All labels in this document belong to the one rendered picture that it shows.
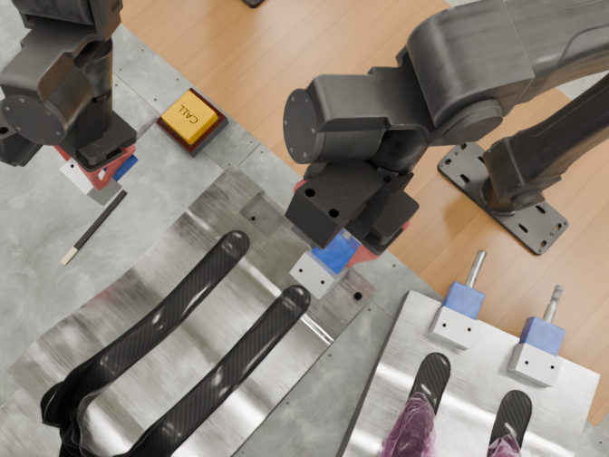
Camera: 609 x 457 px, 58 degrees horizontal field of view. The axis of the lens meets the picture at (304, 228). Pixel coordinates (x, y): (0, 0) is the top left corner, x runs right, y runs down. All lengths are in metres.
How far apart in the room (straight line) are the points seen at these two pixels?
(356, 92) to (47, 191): 0.62
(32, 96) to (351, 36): 0.57
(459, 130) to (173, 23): 0.68
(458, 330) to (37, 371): 0.51
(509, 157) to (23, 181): 0.71
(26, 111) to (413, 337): 0.51
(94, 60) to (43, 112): 0.08
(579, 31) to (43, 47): 0.43
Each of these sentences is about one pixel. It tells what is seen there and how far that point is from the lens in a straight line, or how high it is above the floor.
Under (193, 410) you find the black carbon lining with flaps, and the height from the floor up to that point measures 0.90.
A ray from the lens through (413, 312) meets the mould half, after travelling 0.74.
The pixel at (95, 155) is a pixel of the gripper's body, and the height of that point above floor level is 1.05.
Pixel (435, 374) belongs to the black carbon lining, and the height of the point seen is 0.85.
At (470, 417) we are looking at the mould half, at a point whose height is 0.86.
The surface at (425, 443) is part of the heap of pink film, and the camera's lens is 0.69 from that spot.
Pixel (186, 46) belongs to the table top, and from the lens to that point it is 0.96.
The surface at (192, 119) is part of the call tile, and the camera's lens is 0.85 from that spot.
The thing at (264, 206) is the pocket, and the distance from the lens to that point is 0.76.
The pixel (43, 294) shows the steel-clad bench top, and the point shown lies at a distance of 0.89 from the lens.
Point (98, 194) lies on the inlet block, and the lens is 0.73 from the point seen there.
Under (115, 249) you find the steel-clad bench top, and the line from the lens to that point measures 0.86.
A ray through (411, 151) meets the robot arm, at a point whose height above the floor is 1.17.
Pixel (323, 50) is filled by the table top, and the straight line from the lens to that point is 0.93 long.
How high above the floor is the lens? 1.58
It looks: 75 degrees down
